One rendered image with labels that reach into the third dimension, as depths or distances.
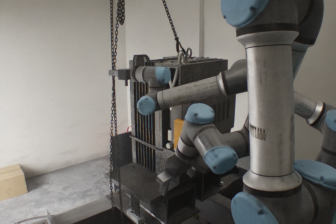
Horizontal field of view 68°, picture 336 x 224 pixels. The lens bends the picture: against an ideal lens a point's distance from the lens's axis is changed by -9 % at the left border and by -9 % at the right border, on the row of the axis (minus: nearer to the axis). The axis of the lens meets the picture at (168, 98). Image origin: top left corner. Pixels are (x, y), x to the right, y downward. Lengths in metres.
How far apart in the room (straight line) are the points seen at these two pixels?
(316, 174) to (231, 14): 0.37
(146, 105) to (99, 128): 2.96
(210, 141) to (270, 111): 0.24
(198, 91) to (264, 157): 0.56
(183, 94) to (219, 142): 0.39
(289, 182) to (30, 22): 3.29
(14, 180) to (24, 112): 0.81
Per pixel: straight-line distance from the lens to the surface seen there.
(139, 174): 1.79
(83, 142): 3.95
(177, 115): 1.41
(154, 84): 1.19
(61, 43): 3.60
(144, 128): 1.76
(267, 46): 0.49
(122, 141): 2.05
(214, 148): 0.67
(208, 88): 1.02
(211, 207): 2.02
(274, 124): 0.50
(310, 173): 0.62
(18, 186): 3.48
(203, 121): 0.71
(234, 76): 1.00
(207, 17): 2.87
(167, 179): 0.84
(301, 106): 1.19
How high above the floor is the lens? 1.78
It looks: 14 degrees down
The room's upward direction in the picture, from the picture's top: straight up
